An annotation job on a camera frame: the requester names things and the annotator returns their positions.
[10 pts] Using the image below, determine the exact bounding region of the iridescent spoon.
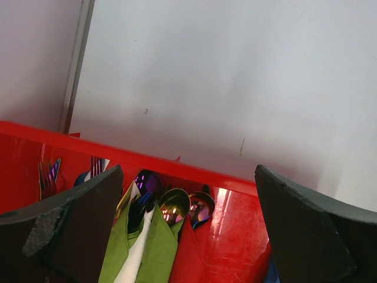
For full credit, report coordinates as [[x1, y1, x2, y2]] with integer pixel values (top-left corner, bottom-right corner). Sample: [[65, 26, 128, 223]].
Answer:
[[158, 188, 191, 226], [188, 192, 215, 229]]

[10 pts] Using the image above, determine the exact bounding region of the green napkin roll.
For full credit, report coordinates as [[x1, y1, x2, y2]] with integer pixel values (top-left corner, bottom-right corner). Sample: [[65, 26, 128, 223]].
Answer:
[[99, 204, 184, 282]]

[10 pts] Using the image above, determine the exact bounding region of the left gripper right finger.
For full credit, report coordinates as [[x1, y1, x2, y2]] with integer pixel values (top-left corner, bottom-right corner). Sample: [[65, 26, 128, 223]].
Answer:
[[255, 165, 376, 282]]

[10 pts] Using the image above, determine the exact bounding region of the red plastic bin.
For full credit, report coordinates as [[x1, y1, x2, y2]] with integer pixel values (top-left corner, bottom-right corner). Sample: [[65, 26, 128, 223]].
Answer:
[[1, 121, 271, 282]]

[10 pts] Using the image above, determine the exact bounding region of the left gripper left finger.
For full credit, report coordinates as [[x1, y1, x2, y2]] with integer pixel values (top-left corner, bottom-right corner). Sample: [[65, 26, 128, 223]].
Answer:
[[1, 165, 124, 282]]

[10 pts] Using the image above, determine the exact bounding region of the iridescent fork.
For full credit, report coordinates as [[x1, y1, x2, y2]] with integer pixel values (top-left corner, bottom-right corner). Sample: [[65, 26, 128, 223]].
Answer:
[[38, 158, 61, 198]]

